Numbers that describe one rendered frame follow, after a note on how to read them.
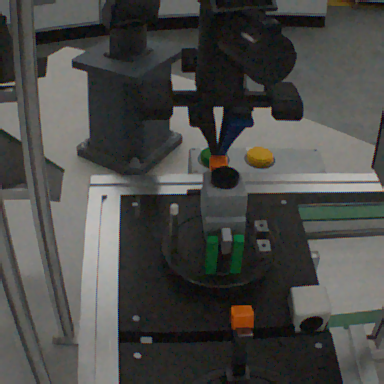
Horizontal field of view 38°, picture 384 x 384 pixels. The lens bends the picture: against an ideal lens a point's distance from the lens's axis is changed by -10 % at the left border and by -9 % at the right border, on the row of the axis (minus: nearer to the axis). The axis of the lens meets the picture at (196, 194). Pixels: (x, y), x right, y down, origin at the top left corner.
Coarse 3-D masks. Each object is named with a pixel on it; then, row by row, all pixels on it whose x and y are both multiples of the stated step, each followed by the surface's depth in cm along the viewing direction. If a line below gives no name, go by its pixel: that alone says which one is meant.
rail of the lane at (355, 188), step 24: (96, 192) 84; (120, 192) 84; (144, 192) 84; (168, 192) 84; (192, 192) 83; (264, 192) 85; (288, 192) 86; (312, 192) 86; (336, 192) 86; (360, 192) 87
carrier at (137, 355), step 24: (288, 336) 63; (312, 336) 63; (120, 360) 60; (144, 360) 60; (168, 360) 60; (192, 360) 60; (216, 360) 61; (264, 360) 61; (288, 360) 61; (312, 360) 60; (336, 360) 60
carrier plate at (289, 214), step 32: (128, 224) 77; (160, 224) 78; (288, 224) 78; (128, 256) 73; (288, 256) 74; (128, 288) 69; (160, 288) 69; (288, 288) 69; (128, 320) 65; (160, 320) 65; (192, 320) 65; (224, 320) 65; (256, 320) 65; (288, 320) 65
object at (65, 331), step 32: (32, 0) 47; (32, 32) 49; (32, 64) 50; (32, 96) 52; (32, 128) 54; (32, 160) 57; (0, 192) 40; (32, 192) 59; (0, 224) 40; (0, 256) 41; (0, 288) 44; (64, 288) 70; (32, 320) 49; (64, 320) 72; (32, 352) 49
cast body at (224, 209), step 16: (208, 176) 67; (224, 176) 65; (240, 176) 67; (208, 192) 65; (224, 192) 65; (240, 192) 65; (208, 208) 65; (224, 208) 65; (240, 208) 65; (208, 224) 66; (224, 224) 66; (240, 224) 66; (224, 240) 65
